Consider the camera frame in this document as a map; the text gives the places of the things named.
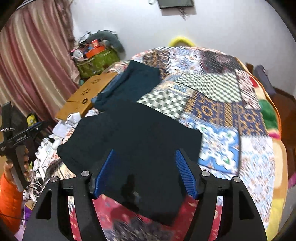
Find dark teal folded garment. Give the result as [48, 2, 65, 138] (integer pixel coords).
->
[94, 61, 161, 111]

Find grey bag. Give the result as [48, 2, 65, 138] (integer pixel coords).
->
[253, 65, 276, 97]

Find orange jacket sleeve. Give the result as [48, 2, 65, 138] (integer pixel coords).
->
[0, 174, 23, 235]

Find person left hand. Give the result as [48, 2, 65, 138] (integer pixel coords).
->
[4, 146, 29, 191]

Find grey neck pillow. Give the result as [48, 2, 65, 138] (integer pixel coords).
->
[86, 30, 125, 53]

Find white cloth pile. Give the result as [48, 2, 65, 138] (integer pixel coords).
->
[52, 113, 81, 138]

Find orange box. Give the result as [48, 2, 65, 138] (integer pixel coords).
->
[85, 46, 105, 58]

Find green fabric storage box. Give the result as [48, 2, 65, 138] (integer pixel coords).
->
[76, 48, 119, 78]

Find blue folded jeans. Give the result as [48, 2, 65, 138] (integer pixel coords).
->
[91, 73, 122, 104]

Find small black wall monitor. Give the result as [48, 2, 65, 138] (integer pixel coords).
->
[157, 0, 194, 9]

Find pink striped curtain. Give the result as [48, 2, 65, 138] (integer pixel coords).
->
[1, 1, 80, 121]

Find wooden lap desk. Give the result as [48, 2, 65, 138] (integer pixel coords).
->
[55, 73, 117, 121]

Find black pants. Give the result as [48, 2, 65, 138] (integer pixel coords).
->
[57, 101, 202, 226]

